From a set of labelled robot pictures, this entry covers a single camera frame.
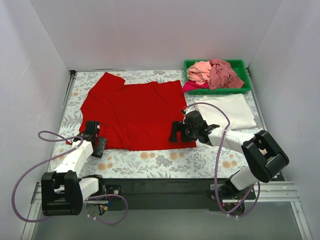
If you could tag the green plastic bin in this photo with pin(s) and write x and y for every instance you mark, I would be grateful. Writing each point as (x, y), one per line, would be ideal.
(237, 65)

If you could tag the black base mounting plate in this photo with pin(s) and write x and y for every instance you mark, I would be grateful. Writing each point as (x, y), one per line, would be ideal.
(164, 193)

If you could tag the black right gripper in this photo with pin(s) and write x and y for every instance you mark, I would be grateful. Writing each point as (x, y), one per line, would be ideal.
(180, 131)

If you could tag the red t shirt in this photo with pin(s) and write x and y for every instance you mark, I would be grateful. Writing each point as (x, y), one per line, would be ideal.
(135, 117)

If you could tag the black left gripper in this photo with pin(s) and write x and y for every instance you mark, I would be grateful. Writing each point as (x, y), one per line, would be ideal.
(100, 146)

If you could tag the magenta t shirt in bin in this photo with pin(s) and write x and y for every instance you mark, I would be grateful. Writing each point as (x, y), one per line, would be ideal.
(192, 85)

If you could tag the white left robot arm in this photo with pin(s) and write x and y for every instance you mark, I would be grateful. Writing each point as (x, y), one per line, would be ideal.
(62, 191)

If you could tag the dusty pink t shirt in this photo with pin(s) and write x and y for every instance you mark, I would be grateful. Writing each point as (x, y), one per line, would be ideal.
(222, 76)

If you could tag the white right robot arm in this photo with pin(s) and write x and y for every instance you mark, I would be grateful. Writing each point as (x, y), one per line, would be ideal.
(265, 158)

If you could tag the folded white t shirt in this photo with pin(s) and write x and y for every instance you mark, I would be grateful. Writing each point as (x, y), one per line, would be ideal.
(234, 106)

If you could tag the aluminium frame rail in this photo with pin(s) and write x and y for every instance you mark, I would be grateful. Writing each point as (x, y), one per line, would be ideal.
(275, 191)

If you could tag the peach t shirt in bin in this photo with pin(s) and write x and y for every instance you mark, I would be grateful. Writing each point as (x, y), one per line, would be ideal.
(199, 72)

